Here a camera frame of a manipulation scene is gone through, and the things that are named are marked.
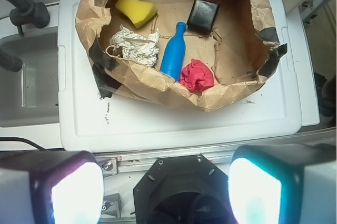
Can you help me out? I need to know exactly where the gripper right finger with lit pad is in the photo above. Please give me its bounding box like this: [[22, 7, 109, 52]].
[[228, 144, 336, 223]]

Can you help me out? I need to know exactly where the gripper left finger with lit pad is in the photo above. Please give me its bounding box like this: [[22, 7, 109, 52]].
[[1, 150, 104, 223]]

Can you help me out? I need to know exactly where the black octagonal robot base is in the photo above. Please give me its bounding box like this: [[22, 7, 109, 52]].
[[133, 154, 237, 223]]

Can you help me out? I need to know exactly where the black box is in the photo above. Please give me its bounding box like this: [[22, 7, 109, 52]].
[[187, 0, 219, 33]]

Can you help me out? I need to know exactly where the white plastic lid board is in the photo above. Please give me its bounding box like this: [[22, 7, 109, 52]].
[[58, 0, 302, 152]]

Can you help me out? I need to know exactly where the grey sink basin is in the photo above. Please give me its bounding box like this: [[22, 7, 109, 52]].
[[1, 27, 59, 127]]

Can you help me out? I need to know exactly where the crumpled red paper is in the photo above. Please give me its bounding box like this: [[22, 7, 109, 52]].
[[179, 59, 215, 93]]

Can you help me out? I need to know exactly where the brown paper bag tray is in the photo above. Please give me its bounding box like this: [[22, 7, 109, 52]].
[[75, 0, 287, 111]]

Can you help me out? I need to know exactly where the blue plastic bottle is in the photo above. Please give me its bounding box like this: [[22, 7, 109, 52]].
[[160, 22, 186, 82]]

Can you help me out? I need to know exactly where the crumpled white paper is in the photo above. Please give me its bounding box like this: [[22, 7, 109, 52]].
[[109, 25, 160, 67]]

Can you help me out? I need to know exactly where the yellow sponge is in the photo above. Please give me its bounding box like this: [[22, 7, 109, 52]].
[[115, 0, 158, 28]]

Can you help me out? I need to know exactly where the metal corner bracket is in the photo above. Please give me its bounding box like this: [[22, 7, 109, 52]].
[[101, 193, 122, 218]]

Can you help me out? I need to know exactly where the aluminium extrusion rail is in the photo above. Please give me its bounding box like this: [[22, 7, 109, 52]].
[[94, 145, 337, 177]]

